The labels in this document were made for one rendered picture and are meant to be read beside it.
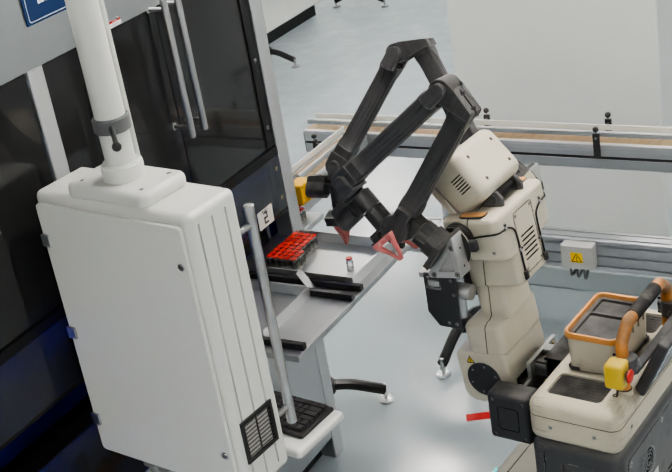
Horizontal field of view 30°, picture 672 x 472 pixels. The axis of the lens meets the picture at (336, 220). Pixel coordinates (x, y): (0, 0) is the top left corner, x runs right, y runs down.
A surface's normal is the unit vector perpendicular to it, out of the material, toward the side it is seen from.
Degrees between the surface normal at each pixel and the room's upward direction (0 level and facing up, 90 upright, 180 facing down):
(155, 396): 90
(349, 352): 0
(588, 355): 92
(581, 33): 90
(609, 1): 90
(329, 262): 0
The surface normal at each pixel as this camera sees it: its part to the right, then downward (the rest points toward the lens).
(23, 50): 0.86, 0.07
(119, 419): -0.58, 0.42
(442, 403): -0.15, -0.90
